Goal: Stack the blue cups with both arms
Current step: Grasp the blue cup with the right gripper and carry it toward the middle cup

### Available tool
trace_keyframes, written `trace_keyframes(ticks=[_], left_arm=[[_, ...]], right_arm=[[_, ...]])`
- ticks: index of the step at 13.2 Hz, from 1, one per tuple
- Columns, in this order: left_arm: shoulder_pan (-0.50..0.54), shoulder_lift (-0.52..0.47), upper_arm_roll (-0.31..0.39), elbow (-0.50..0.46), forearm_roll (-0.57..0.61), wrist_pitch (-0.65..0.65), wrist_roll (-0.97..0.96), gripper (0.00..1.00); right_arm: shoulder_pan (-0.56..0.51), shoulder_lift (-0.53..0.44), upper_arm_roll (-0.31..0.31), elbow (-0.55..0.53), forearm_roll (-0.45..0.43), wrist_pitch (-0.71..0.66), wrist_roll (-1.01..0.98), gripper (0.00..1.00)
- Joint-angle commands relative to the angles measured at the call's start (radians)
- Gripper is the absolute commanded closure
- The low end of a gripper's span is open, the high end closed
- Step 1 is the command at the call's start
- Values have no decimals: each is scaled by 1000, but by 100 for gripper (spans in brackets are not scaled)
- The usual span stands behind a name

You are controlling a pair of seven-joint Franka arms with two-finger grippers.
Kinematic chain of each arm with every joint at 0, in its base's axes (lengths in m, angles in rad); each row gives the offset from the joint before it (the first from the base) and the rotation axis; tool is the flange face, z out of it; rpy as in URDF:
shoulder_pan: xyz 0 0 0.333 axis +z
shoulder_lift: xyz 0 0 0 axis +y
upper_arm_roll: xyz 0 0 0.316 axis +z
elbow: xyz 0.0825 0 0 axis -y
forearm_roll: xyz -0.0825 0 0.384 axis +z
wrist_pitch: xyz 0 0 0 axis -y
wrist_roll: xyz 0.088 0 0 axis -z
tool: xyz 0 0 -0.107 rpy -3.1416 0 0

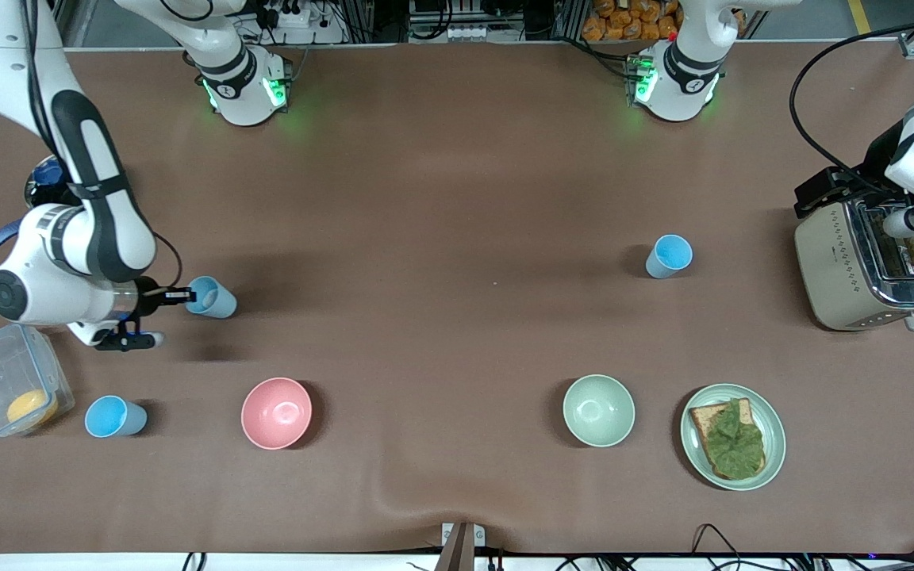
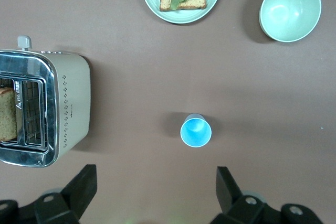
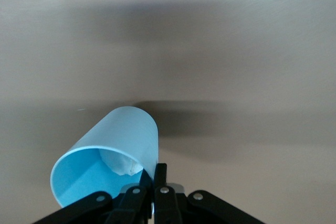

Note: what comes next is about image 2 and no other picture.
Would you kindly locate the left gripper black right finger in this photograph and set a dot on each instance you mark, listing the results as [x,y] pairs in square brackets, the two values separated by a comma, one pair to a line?
[236,208]

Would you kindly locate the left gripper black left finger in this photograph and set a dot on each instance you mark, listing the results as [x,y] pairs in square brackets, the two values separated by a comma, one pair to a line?
[68,200]

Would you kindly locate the pale green bowl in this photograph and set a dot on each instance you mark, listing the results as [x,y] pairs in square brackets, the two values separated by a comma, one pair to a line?
[291,11]

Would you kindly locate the blue plastic cup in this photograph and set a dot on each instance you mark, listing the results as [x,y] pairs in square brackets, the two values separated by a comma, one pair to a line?
[195,132]

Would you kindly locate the rounded brown bread slice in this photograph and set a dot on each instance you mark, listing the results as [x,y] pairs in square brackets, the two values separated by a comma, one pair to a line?
[8,116]

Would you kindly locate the brown table cover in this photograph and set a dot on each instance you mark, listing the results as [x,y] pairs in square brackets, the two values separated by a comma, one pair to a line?
[157,77]

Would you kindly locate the beige chrome toaster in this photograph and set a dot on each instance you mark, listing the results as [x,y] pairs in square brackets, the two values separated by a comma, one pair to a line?
[73,98]

